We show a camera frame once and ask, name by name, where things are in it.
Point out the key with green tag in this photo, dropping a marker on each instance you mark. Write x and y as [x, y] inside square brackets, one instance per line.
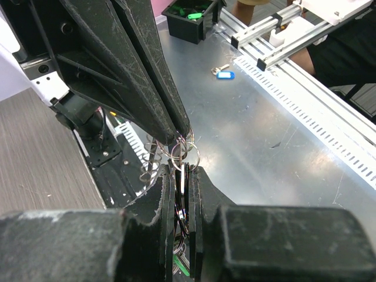
[181, 264]

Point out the black plastic box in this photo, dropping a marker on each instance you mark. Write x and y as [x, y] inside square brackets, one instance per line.
[191, 20]

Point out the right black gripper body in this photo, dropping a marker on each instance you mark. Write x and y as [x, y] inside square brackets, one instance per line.
[25, 62]

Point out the person in blue jacket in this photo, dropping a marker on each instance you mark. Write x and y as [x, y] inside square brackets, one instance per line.
[346, 57]

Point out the key with blue tag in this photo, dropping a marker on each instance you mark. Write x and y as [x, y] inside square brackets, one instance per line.
[222, 73]

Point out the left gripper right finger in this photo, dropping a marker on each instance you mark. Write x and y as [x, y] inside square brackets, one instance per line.
[230, 242]

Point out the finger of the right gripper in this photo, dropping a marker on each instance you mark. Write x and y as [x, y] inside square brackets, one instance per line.
[97, 60]
[138, 19]

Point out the metal disc with keyrings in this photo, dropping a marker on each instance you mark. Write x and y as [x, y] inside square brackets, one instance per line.
[184, 157]

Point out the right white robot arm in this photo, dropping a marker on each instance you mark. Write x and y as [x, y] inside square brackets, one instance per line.
[80, 114]

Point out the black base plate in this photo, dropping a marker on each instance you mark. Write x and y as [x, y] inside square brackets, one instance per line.
[115, 166]

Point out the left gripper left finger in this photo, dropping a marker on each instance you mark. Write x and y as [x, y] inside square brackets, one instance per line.
[130, 244]

